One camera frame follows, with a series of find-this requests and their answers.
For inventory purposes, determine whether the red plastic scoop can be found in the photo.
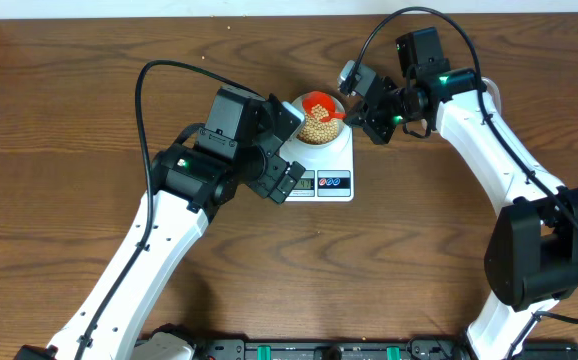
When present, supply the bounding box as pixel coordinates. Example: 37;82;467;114
301;91;346;123

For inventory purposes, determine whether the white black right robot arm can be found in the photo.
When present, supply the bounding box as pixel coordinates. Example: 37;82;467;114
338;28;578;359

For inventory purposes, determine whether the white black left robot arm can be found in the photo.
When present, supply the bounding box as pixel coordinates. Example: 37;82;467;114
16;86;305;360

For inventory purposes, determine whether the grey round bowl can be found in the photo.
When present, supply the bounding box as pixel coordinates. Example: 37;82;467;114
293;93;346;145

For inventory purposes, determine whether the white digital kitchen scale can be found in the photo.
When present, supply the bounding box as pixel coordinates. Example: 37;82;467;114
280;124;354;202

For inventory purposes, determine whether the clear plastic bean container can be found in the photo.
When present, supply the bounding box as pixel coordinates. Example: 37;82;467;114
482;77;502;113

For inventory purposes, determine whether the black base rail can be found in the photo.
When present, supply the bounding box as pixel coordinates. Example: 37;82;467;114
133;338;578;360

